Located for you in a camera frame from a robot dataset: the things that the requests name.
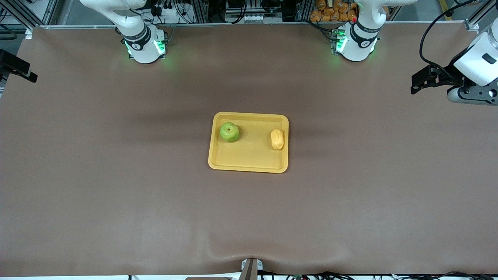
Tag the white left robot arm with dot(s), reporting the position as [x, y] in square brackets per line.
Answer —
[360, 41]

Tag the aluminium table edge rail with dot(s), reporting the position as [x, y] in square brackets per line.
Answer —
[241, 24]

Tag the yellow plastic tray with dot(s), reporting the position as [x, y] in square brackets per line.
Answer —
[253, 155]

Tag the green apple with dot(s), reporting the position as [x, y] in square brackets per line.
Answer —
[229, 132]

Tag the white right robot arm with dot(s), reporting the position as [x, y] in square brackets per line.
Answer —
[142, 46]

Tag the aluminium frame post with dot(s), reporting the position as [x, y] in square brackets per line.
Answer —
[28, 34]
[472, 23]

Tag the pile of orange packages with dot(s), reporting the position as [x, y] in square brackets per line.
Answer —
[334, 11]

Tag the brown table mat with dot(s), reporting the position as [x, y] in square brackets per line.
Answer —
[116, 194]

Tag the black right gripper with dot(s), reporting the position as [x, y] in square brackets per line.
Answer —
[11, 63]

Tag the yellow potato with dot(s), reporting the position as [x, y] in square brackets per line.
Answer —
[277, 140]

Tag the metal table edge clamp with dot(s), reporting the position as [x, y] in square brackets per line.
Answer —
[251, 270]

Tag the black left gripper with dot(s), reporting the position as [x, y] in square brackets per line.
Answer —
[444, 74]

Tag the white power strip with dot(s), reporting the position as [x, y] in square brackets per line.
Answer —
[171, 15]

